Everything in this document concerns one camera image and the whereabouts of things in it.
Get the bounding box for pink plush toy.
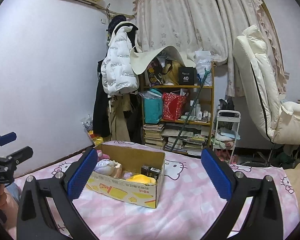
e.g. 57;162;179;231
96;150;110;161

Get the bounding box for silver hair plush doll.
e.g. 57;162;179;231
94;159;122;178

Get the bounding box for yellow plush toy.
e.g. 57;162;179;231
126;174;157;185

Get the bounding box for pink hello kitty bedsheet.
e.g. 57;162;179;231
13;139;300;240

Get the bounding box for black coat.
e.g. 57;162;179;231
93;60;110;138

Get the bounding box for white metal cart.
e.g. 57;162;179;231
212;110;241;164

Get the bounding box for cardboard box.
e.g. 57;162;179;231
87;141;165;209

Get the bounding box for small black box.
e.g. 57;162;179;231
141;165;161;180

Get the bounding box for white puffer jacket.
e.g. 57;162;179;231
101;21;139;97

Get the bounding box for red gift bag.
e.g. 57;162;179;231
162;92;187;121

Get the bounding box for wooden bookshelf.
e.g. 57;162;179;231
141;62;215;157

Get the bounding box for teal bag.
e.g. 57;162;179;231
141;88;163;124

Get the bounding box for cream fabric hat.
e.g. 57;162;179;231
130;46;196;75

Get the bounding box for green mop pole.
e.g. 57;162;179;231
170;69;212;152

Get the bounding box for black box with 40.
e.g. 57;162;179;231
178;67;196;86

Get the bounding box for floral curtain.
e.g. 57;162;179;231
133;0;286;96

